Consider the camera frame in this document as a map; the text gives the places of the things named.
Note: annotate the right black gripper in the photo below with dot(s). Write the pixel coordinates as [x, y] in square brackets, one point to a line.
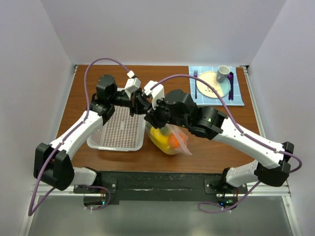
[152, 116]

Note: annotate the clear zip top bag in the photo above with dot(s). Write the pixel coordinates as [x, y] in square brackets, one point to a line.
[183, 149]

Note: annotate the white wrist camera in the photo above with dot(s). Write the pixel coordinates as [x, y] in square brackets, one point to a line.
[132, 84]
[156, 91]

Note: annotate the purple plastic fork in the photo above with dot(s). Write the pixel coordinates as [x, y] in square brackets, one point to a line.
[195, 74]

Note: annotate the purple plastic spoon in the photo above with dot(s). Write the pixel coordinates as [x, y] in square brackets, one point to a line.
[230, 85]

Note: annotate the grey mug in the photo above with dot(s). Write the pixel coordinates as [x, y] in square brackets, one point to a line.
[222, 73]

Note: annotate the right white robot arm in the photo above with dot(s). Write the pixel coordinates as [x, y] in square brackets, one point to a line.
[270, 165]

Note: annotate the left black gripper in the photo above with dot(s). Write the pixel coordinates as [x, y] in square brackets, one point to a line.
[137, 96]

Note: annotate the white perforated plastic basket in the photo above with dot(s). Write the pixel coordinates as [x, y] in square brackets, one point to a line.
[121, 132]

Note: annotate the purple plastic knife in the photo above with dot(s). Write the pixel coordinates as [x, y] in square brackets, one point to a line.
[231, 96]

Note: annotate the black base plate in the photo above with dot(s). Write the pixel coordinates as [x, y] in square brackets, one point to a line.
[155, 186]

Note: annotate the orange fake fruit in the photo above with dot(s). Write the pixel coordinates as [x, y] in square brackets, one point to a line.
[173, 141]

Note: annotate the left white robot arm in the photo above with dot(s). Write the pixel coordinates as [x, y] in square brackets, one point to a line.
[52, 164]

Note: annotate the cream and blue plate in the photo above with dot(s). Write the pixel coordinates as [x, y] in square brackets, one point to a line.
[222, 88]

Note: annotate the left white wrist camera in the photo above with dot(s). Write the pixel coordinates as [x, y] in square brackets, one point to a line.
[132, 84]

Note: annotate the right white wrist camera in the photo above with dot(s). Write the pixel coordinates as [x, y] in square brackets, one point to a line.
[156, 91]

